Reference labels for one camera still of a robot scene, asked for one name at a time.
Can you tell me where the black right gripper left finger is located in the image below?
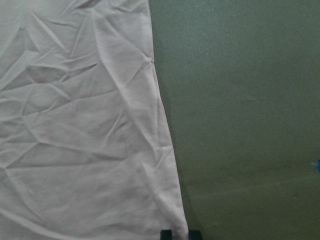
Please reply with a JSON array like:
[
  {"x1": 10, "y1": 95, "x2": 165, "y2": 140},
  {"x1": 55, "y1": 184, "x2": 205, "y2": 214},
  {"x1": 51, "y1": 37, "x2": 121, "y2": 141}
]
[{"x1": 160, "y1": 229, "x2": 173, "y2": 240}]

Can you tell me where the pink Snoopy t-shirt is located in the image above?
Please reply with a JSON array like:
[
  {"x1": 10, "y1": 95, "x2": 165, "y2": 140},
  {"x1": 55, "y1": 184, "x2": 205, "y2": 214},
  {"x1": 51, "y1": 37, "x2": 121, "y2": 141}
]
[{"x1": 0, "y1": 0, "x2": 188, "y2": 240}]

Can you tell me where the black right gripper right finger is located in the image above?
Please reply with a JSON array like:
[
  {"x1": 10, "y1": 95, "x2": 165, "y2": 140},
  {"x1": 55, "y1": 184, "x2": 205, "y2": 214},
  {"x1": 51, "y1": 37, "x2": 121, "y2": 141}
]
[{"x1": 188, "y1": 229, "x2": 203, "y2": 240}]

